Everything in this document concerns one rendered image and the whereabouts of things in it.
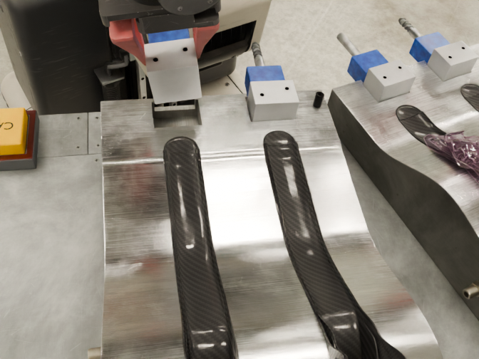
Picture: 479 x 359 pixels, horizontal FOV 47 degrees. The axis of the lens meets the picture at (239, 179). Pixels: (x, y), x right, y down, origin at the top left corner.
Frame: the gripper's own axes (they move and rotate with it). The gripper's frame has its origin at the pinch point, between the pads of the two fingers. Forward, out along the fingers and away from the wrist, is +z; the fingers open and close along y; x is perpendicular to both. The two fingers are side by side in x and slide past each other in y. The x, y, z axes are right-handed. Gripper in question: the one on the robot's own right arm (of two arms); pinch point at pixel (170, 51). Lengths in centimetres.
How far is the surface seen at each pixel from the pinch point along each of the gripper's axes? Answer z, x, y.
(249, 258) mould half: 6.2, -20.6, 4.6
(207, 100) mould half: 8.8, -0.2, 3.1
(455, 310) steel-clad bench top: 17.0, -26.6, 26.4
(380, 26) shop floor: 125, 107, 80
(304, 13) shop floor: 123, 117, 51
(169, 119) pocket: 10.8, -0.7, -1.6
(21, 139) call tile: 11.5, -0.1, -18.9
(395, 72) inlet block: 13.2, 3.2, 27.6
